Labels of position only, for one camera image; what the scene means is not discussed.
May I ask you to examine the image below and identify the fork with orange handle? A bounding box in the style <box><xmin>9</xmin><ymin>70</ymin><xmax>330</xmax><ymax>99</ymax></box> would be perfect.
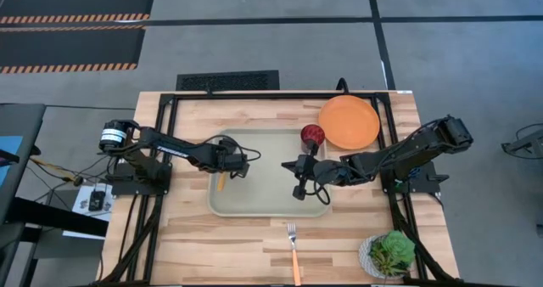
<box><xmin>287</xmin><ymin>222</ymin><xmax>303</xmax><ymax>287</ymax></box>

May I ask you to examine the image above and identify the green succulent in white pot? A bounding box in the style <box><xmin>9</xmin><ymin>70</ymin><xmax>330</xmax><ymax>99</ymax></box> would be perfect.
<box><xmin>358</xmin><ymin>230</ymin><xmax>417</xmax><ymax>279</ymax></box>

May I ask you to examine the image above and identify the red faceted cup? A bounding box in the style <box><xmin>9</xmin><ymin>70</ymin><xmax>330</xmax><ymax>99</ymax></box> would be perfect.
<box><xmin>299</xmin><ymin>124</ymin><xmax>327</xmax><ymax>147</ymax></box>

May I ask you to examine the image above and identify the black hazard-striped floor mat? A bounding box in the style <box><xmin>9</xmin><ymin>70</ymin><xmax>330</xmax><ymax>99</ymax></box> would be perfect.
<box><xmin>0</xmin><ymin>26</ymin><xmax>146</xmax><ymax>75</ymax></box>
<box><xmin>0</xmin><ymin>0</ymin><xmax>157</xmax><ymax>25</ymax></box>

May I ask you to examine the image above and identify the small black device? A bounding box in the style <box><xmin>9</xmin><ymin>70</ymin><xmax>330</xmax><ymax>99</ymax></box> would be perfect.
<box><xmin>87</xmin><ymin>189</ymin><xmax>106</xmax><ymax>212</ymax></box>

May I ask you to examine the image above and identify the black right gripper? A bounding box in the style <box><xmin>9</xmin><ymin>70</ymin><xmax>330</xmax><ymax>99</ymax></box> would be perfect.
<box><xmin>281</xmin><ymin>142</ymin><xmax>327</xmax><ymax>202</ymax></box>

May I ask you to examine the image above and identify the black aluminium table frame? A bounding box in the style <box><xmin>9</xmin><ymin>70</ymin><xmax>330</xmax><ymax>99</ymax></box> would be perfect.
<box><xmin>99</xmin><ymin>90</ymin><xmax>462</xmax><ymax>287</ymax></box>

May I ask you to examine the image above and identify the orange plate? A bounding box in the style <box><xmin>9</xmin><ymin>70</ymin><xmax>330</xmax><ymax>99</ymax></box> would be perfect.
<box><xmin>317</xmin><ymin>94</ymin><xmax>381</xmax><ymax>150</ymax></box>

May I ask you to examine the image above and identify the white paper sheet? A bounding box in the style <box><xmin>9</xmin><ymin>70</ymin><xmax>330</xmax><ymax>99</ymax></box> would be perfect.
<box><xmin>70</xmin><ymin>183</ymin><xmax>115</xmax><ymax>217</ymax></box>

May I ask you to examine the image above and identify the black metal stand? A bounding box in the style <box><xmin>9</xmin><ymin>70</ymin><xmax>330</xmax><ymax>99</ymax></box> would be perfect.
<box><xmin>0</xmin><ymin>195</ymin><xmax>109</xmax><ymax>287</ymax></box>

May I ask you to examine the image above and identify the loose cable bundle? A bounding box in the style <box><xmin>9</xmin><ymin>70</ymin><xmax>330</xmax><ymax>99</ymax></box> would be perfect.
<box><xmin>27</xmin><ymin>153</ymin><xmax>115</xmax><ymax>187</ymax></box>

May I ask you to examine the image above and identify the beige plastic tray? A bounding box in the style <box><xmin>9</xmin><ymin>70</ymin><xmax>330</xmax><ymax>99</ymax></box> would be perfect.
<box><xmin>206</xmin><ymin>127</ymin><xmax>332</xmax><ymax>219</ymax></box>

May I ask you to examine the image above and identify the dark grey desk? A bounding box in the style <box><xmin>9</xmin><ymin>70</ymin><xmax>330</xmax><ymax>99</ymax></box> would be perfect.
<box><xmin>0</xmin><ymin>103</ymin><xmax>47</xmax><ymax>227</ymax></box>

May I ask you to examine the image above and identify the black floor vent grille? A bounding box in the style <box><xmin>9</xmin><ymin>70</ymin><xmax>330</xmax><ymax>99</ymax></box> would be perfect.
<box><xmin>176</xmin><ymin>70</ymin><xmax>281</xmax><ymax>92</ymax></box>

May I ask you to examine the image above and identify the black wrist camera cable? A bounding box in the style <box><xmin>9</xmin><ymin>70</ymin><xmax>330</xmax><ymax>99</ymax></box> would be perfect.
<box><xmin>199</xmin><ymin>133</ymin><xmax>262</xmax><ymax>163</ymax></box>
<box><xmin>313</xmin><ymin>179</ymin><xmax>332</xmax><ymax>206</ymax></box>

